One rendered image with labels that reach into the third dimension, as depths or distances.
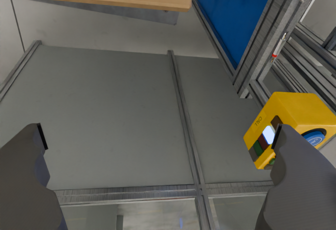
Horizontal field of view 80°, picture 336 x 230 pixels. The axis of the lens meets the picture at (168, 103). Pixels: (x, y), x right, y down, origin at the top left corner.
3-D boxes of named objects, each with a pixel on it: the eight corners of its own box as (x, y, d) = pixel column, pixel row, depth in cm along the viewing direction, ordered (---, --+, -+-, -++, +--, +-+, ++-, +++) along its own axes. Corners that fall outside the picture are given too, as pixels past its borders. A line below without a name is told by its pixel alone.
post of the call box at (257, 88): (256, 87, 57) (277, 121, 49) (246, 87, 57) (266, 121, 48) (261, 79, 55) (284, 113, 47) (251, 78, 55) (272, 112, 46)
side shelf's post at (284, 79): (251, 40, 144) (328, 135, 86) (245, 39, 143) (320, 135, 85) (253, 34, 141) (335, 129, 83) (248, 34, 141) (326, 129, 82)
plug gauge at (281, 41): (274, 62, 50) (291, 32, 44) (269, 62, 50) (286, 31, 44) (272, 60, 51) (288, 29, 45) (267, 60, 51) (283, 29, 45)
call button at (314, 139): (310, 141, 40) (316, 148, 39) (293, 141, 39) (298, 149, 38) (324, 128, 37) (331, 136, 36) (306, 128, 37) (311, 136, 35)
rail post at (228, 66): (194, -1, 120) (242, 81, 66) (188, -2, 120) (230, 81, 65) (196, -9, 118) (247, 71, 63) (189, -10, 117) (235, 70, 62)
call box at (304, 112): (273, 133, 55) (295, 169, 47) (239, 133, 53) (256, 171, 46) (311, 87, 44) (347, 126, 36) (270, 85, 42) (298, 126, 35)
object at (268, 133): (264, 132, 43) (271, 144, 41) (262, 132, 43) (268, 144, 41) (269, 125, 42) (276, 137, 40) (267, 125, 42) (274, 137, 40)
